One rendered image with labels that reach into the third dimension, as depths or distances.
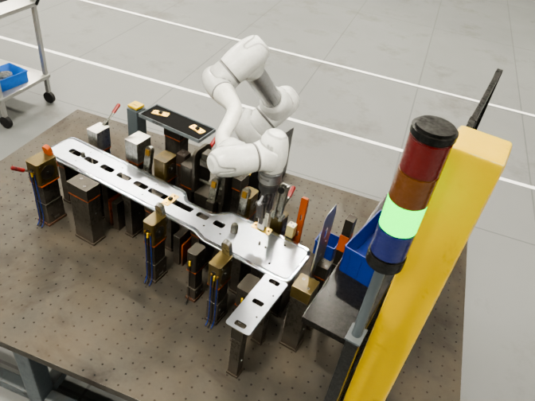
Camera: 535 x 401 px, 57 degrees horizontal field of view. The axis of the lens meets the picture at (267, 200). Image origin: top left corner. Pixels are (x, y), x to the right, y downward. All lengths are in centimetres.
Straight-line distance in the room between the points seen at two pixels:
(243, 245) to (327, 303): 44
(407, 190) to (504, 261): 329
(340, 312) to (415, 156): 114
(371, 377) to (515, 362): 214
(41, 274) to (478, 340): 253
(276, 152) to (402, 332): 78
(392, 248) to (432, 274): 21
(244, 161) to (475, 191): 91
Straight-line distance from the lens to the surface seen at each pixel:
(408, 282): 112
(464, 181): 95
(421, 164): 79
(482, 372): 330
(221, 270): 190
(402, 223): 86
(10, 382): 269
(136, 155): 245
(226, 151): 167
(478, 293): 373
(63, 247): 251
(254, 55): 216
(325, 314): 183
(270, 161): 172
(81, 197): 233
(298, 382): 205
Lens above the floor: 243
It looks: 39 degrees down
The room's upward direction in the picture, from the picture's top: 9 degrees clockwise
